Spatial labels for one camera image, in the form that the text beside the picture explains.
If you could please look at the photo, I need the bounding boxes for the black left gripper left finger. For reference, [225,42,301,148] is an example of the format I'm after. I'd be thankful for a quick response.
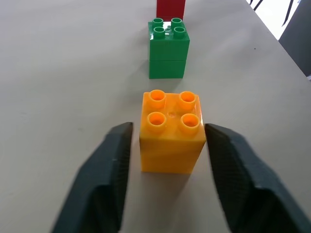
[50,121,134,233]

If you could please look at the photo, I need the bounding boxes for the orange building block cube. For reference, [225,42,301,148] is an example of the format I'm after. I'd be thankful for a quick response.
[139,89,207,174]

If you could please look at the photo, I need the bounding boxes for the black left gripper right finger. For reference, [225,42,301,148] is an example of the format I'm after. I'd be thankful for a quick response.
[205,123,311,233]

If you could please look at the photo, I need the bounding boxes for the green building block cube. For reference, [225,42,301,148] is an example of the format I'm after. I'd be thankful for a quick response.
[148,17,190,80]

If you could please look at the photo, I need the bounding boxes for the red building block cube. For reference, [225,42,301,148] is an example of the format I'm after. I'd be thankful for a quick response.
[156,0,187,20]

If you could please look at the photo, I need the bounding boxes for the black chair legs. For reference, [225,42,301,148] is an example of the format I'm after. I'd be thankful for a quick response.
[247,0,301,27]

